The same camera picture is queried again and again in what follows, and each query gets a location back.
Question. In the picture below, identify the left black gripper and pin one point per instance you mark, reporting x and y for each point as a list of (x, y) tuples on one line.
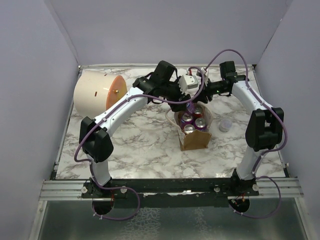
[(180, 95)]

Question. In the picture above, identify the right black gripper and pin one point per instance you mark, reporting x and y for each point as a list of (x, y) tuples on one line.
[(202, 98)]

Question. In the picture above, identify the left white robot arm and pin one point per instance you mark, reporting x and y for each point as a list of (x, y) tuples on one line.
[(163, 85)]

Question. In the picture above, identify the jute canvas tote bag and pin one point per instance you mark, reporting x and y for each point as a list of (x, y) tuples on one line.
[(197, 139)]

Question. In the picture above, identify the cream cylindrical drum container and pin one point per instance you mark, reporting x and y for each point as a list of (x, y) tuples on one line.
[(95, 92)]

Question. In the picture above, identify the small clear plastic cup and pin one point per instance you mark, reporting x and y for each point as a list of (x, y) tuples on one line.
[(225, 125)]

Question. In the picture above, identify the purple fanta can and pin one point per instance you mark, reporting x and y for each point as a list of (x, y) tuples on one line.
[(190, 107), (186, 119), (200, 124)]

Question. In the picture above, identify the red cola can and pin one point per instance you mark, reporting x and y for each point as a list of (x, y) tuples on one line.
[(188, 129), (198, 112)]

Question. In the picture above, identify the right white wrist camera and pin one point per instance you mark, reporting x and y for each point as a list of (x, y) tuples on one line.
[(204, 74)]

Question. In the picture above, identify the black metal base frame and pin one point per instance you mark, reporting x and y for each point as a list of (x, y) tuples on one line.
[(168, 192)]

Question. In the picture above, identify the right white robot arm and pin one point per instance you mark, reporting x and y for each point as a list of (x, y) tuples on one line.
[(266, 124)]

